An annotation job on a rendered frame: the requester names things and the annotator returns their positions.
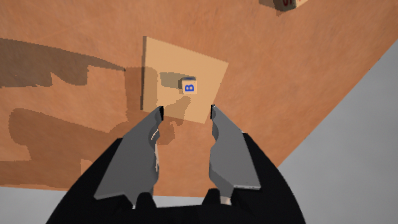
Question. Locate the tan flat mat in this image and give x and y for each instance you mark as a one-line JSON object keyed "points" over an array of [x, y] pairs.
{"points": [[165, 66]]}

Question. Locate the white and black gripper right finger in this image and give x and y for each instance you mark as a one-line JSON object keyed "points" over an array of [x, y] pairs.
{"points": [[247, 177]]}

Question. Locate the wooden letter block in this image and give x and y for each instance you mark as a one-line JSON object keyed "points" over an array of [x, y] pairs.
{"points": [[291, 4], [189, 86]]}

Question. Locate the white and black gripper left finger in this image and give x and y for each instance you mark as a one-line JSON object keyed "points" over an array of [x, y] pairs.
{"points": [[113, 182]]}

